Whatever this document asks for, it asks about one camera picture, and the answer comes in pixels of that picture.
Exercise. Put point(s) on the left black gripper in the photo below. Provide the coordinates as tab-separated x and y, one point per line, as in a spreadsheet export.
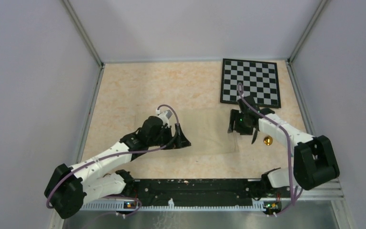
181	141

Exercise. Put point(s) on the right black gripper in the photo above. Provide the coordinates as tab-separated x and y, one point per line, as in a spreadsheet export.
235	115

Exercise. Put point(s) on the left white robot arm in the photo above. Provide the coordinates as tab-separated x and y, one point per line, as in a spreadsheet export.
70	187

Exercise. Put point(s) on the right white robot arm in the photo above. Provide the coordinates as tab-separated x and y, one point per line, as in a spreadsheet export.
312	158

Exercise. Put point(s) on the black white checkerboard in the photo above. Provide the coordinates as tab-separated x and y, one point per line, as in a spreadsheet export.
259	80

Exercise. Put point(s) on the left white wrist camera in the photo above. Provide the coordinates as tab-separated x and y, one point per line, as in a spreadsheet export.
164	116

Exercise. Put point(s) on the gold spoon green handle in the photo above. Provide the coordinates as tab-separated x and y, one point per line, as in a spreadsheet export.
268	140

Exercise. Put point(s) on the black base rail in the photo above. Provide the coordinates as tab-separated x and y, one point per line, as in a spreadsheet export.
201	192

